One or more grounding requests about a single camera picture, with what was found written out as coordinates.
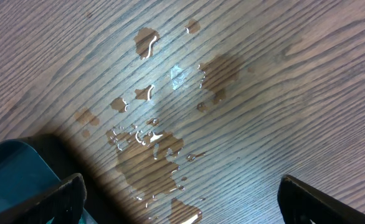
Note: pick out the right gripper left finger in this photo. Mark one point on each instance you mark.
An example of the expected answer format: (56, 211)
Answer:
(61, 203)

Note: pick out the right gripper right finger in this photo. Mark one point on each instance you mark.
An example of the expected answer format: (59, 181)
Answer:
(301, 203)

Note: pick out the black plastic tray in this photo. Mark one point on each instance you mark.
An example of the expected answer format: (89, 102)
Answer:
(29, 166)

